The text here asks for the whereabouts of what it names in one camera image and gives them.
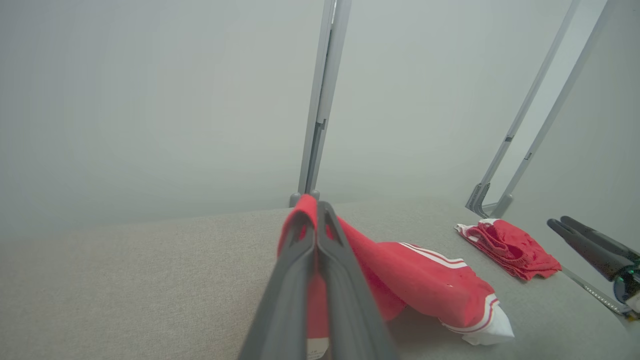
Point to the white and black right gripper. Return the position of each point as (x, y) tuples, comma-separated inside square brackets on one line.
[(631, 285)]

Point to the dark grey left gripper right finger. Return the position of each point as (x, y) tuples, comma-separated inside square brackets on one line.
[(350, 310)]

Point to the red shorts with white stripes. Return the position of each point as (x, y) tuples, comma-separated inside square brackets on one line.
[(510, 247)]

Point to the red and white striped garment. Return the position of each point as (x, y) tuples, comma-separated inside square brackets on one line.
[(425, 280)]

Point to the perforated metal strip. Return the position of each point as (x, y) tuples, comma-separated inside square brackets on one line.
[(592, 291)]

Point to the grey metal partition post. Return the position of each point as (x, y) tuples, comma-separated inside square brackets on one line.
[(316, 100), (569, 75), (538, 75), (336, 50)]

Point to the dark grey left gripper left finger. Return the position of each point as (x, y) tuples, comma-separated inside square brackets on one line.
[(285, 310)]

